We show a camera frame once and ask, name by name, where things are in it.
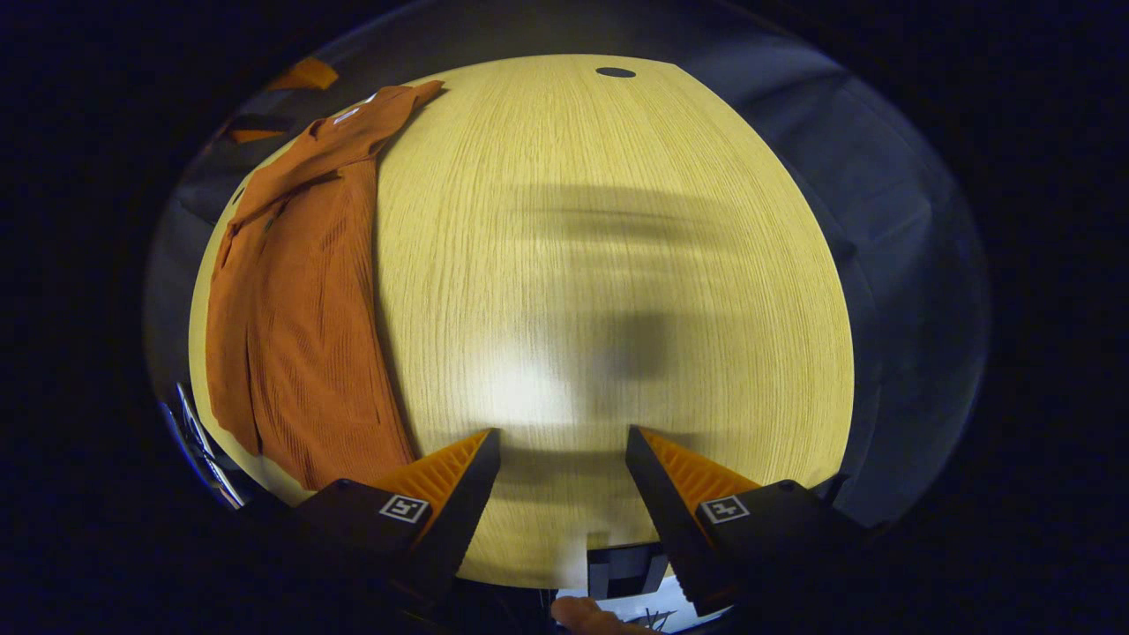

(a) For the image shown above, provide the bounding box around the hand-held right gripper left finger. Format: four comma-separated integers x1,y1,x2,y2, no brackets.
291,428,502,609

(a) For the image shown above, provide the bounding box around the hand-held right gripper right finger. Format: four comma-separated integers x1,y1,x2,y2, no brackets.
624,425,874,618

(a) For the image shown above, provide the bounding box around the orange knit shirt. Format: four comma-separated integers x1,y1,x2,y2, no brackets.
205,81,445,491

